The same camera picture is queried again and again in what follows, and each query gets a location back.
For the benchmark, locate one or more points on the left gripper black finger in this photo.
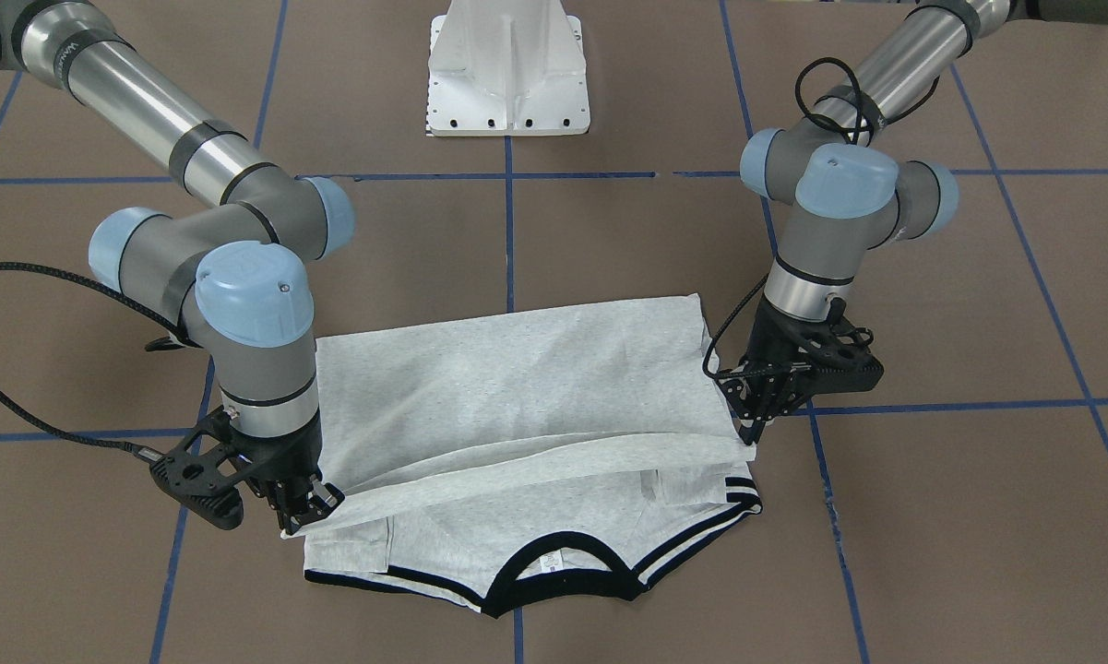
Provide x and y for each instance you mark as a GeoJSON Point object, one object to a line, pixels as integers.
{"type": "Point", "coordinates": [752, 424]}

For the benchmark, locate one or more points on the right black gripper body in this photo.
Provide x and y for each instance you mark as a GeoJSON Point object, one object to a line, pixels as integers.
{"type": "Point", "coordinates": [283, 457]}

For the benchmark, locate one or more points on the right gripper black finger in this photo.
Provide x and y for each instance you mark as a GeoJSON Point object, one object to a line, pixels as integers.
{"type": "Point", "coordinates": [308, 504]}

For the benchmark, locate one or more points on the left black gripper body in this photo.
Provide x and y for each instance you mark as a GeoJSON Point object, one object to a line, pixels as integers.
{"type": "Point", "coordinates": [764, 354]}

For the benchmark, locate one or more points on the grey cartoon print t-shirt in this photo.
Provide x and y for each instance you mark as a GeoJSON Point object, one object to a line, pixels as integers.
{"type": "Point", "coordinates": [495, 462]}

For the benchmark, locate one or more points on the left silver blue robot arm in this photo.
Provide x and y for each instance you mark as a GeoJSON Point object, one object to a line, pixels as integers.
{"type": "Point", "coordinates": [846, 199]}

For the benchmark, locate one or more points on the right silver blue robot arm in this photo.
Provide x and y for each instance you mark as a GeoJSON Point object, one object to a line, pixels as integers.
{"type": "Point", "coordinates": [230, 280]}

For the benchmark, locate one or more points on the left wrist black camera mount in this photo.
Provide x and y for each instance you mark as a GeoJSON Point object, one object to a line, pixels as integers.
{"type": "Point", "coordinates": [839, 358]}

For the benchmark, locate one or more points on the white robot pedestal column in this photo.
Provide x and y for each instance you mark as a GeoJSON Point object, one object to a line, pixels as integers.
{"type": "Point", "coordinates": [507, 69]}

